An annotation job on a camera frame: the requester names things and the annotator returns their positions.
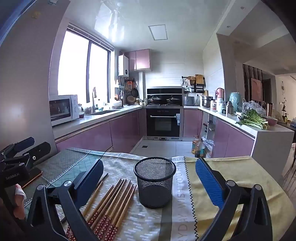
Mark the woven basket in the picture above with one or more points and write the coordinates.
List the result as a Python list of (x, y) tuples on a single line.
[(131, 100)]

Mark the grey refrigerator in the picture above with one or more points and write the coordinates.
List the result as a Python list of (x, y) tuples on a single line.
[(27, 81)]

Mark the patterned patchwork tablecloth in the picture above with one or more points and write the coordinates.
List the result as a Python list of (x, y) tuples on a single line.
[(161, 222)]

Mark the person's left hand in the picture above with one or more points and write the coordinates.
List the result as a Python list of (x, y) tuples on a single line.
[(19, 192)]

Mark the pink thermos jug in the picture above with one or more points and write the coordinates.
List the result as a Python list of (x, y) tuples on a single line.
[(219, 93)]

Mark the teal kitchen appliance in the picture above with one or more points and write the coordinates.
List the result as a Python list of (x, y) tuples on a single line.
[(235, 102)]

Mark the wooden cutting board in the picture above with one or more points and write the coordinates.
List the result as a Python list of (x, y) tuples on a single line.
[(200, 79)]

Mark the black integrated stove oven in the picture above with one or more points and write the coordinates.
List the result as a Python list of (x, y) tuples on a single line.
[(163, 122)]

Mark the pink bowl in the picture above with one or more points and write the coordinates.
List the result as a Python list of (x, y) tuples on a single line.
[(271, 121)]

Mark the ceiling light panel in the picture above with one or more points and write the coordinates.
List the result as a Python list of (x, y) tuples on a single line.
[(158, 32)]

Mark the steel sink faucet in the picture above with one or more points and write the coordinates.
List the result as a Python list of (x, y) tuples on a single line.
[(94, 99)]

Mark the white wall water heater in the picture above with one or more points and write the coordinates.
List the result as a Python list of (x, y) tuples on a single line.
[(123, 66)]

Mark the pink kitchen base cabinets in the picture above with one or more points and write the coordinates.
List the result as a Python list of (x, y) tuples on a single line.
[(87, 136)]

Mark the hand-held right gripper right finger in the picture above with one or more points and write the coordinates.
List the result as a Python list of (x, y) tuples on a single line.
[(208, 183)]

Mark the black wok with glass lid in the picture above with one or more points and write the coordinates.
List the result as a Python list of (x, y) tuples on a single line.
[(172, 100), (154, 99)]

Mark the pink wall cabinet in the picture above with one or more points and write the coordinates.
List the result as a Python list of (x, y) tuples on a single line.
[(141, 59)]

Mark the smartphone with orange case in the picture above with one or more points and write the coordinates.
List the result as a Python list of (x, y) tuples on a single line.
[(33, 177)]

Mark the black wall rack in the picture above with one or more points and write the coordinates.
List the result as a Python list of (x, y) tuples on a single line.
[(200, 88)]

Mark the pink wall art panel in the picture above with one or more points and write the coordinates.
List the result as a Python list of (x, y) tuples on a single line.
[(256, 90)]

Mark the black mesh utensil holder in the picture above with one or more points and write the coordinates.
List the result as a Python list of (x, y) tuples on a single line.
[(155, 185)]

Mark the white microwave oven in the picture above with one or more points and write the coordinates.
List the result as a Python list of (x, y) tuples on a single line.
[(62, 110)]

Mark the hanging black frying pan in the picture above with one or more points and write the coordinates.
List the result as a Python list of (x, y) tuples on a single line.
[(135, 92)]

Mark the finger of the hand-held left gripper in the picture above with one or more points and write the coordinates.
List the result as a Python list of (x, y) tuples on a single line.
[(24, 142), (39, 151)]

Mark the green leafy vegetables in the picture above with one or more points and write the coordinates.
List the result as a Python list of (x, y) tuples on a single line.
[(251, 119)]

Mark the steel thermos bottle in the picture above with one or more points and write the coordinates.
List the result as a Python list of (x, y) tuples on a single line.
[(229, 107)]

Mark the bundle of wooden chopsticks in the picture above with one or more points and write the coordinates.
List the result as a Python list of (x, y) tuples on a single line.
[(115, 204)]

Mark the white plastic jar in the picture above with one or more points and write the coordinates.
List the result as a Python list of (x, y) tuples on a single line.
[(220, 105)]

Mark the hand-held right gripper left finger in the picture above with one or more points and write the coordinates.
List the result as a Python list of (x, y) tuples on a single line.
[(91, 176)]

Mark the kitchen window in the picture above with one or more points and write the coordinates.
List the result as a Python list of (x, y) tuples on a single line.
[(74, 64)]

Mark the yellow cooking oil bottle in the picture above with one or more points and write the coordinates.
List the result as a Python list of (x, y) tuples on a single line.
[(195, 144)]

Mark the clear plastic bag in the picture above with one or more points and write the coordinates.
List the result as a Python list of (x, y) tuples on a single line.
[(254, 107)]

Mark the stainless steel pot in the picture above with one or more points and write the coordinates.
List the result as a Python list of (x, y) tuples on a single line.
[(207, 101)]

